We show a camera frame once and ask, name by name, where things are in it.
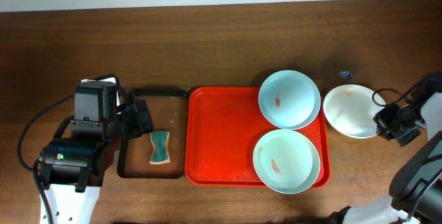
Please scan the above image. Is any green yellow sponge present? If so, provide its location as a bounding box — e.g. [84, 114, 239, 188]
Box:
[149, 131, 170, 165]

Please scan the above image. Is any black shallow water tray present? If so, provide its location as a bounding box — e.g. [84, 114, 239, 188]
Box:
[117, 88, 188, 179]

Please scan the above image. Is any red plastic tray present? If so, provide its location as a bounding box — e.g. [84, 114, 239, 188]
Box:
[184, 86, 332, 188]

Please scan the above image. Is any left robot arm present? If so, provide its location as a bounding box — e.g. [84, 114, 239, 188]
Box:
[33, 91, 153, 223]

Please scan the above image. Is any pale green plate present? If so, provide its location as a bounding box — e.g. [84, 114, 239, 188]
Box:
[252, 129, 321, 194]

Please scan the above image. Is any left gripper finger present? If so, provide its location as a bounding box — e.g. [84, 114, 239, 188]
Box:
[135, 100, 154, 133]
[120, 106, 142, 140]

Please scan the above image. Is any white plate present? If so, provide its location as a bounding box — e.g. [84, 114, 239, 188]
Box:
[323, 84, 383, 139]

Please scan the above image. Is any pale blue plate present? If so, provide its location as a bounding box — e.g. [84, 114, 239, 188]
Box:
[258, 70, 321, 130]

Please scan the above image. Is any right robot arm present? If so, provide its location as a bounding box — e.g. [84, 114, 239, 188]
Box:
[326, 72, 441, 223]

